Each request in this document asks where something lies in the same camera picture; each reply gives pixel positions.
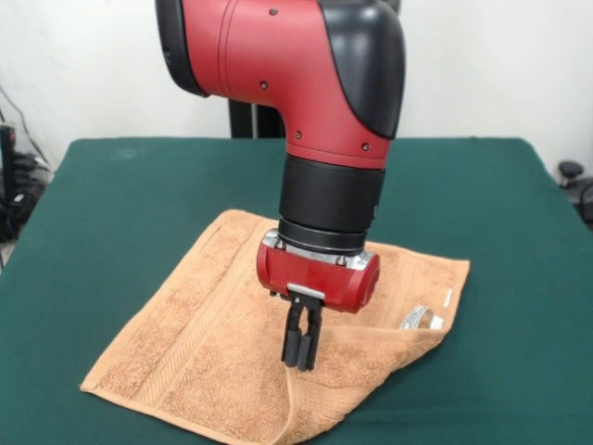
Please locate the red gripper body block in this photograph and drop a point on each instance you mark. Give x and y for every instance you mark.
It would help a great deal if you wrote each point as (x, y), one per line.
(319, 280)

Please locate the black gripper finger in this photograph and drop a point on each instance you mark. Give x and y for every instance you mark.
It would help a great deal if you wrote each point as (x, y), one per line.
(308, 350)
(291, 345)

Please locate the tan terry towel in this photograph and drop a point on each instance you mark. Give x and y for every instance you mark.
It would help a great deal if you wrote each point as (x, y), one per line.
(185, 361)

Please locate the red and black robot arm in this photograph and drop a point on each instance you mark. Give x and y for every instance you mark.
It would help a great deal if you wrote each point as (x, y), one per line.
(315, 92)

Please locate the dark green table cloth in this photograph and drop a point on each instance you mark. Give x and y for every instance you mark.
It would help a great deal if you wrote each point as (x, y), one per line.
(486, 371)

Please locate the black chair base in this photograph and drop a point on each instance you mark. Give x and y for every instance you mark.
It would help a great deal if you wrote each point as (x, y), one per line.
(576, 185)

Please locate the black box device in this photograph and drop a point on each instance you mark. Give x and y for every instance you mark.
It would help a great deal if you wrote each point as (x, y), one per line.
(7, 153)

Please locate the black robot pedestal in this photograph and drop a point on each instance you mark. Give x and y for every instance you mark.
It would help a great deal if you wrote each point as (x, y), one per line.
(259, 120)

